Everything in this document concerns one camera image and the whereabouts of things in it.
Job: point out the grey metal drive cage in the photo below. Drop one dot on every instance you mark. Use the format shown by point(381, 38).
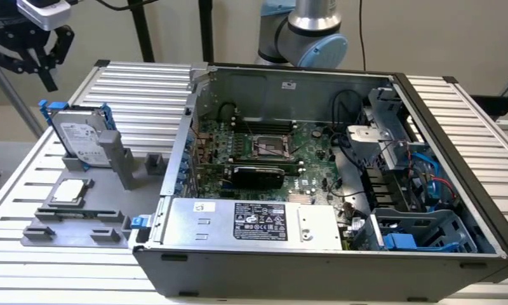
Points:
point(386, 111)

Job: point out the silver CPU chip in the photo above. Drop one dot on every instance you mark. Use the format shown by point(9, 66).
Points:
point(70, 190)

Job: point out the green Dell motherboard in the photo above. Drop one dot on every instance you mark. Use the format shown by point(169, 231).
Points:
point(318, 165)

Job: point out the grey parts rack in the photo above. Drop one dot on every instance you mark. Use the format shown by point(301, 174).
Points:
point(110, 197)

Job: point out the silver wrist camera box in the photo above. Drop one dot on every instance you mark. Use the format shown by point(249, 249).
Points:
point(47, 16)

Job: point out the silver power supply unit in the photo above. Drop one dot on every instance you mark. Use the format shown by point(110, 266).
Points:
point(221, 228)

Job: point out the blue disk bay latch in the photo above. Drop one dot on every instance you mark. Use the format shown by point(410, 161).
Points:
point(401, 243)

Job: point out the silver chipset heatsink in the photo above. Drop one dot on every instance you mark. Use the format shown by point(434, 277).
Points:
point(301, 199)

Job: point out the black graphics card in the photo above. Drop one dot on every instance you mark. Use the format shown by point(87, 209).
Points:
point(258, 178)

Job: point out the black open PC case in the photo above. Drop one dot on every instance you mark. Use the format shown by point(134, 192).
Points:
point(279, 273)

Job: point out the black RAM slot bank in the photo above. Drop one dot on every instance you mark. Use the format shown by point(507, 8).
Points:
point(263, 126)
point(263, 161)

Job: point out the round coin battery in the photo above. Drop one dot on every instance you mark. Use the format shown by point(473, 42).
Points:
point(318, 132)

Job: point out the grey metal pole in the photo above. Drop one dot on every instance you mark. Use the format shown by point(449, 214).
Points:
point(13, 98)

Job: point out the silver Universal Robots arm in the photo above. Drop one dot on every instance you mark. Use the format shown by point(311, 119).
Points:
point(309, 19)

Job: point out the grey disk bay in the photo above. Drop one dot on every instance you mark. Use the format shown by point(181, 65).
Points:
point(445, 228)

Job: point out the blue case latch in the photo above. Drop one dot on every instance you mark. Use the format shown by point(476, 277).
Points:
point(139, 222)

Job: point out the silver metal bracket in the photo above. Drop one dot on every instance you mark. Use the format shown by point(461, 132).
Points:
point(362, 139)

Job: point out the metal CPU socket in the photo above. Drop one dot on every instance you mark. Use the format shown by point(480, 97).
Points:
point(271, 146)

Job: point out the black stand pole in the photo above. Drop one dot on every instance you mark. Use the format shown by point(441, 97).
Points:
point(142, 31)
point(206, 31)

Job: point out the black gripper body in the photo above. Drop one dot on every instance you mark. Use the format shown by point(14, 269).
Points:
point(9, 31)

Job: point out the hard disk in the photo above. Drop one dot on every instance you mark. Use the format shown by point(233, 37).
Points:
point(78, 136)

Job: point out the black flat plate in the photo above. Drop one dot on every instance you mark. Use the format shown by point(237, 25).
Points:
point(492, 106)

